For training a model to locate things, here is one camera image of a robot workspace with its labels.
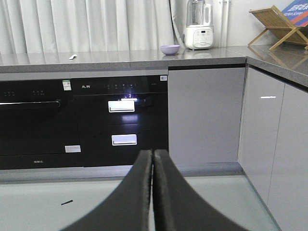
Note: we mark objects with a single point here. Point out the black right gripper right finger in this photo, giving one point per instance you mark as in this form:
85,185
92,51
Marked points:
177,206

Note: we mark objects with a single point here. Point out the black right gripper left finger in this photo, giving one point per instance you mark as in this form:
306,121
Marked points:
127,207

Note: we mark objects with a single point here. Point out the purple plastic bowl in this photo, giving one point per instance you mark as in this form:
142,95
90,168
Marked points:
170,49

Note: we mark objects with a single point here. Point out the black disinfection cabinet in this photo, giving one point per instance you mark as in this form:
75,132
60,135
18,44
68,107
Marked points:
96,124

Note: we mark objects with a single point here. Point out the grey cabinet door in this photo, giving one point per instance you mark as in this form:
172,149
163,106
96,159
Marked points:
204,111

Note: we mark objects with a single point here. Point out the grey side cabinet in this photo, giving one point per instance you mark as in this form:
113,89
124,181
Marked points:
274,147

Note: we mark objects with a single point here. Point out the black built-in dishwasher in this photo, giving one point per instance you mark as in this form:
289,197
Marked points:
38,127

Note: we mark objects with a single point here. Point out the white blender appliance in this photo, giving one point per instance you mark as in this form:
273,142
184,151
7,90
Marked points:
199,31

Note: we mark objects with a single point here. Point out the white curtain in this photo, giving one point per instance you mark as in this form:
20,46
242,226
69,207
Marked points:
47,26

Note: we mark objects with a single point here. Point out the wooden folding rack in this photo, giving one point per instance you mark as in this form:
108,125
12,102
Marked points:
283,29

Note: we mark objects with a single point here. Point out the blue red sign board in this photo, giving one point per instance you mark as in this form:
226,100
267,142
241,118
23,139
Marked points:
297,12

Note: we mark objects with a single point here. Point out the lower silver drawer handle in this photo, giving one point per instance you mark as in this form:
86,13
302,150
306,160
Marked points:
123,140

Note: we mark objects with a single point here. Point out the silver drawer handle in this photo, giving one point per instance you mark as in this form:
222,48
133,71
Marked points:
123,140
121,106

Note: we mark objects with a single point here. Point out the upper silver drawer handle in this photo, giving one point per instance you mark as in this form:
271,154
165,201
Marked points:
121,106

